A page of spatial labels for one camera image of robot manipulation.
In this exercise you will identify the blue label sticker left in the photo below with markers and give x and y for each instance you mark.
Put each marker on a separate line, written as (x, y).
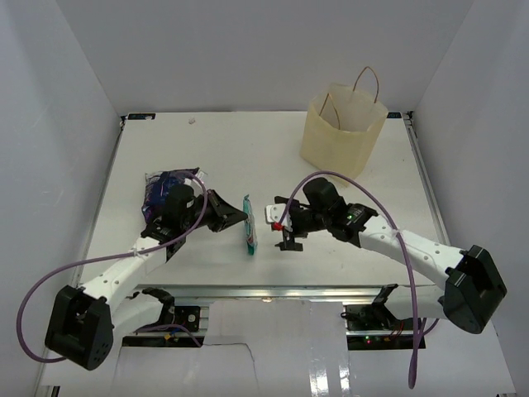
(141, 116)

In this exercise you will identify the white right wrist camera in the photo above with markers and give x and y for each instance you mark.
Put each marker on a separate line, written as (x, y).
(276, 216)

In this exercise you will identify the beige paper bag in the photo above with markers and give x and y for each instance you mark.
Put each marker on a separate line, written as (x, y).
(342, 126)

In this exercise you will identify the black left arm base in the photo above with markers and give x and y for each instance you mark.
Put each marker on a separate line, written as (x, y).
(177, 326)

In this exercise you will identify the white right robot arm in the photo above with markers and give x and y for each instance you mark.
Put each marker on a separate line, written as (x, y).
(466, 287)

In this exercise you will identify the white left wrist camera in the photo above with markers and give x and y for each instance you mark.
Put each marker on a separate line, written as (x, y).
(194, 178)

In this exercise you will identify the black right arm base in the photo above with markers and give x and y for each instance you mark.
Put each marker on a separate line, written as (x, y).
(372, 327)

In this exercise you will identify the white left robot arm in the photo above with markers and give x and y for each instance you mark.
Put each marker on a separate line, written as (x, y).
(81, 326)

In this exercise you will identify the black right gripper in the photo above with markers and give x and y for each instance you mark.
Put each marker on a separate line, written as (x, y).
(288, 241)

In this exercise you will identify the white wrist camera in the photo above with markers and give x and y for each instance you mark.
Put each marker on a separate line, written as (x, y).
(194, 178)
(276, 216)

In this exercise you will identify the teal Fox's candy bag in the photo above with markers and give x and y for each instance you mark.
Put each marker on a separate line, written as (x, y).
(250, 231)

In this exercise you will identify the aluminium table front rail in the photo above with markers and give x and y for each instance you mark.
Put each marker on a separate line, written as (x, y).
(317, 293)

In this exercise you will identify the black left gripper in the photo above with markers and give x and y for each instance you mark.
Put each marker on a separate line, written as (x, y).
(223, 213)

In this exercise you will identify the dark blue snack bag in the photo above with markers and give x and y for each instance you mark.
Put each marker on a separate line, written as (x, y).
(159, 183)

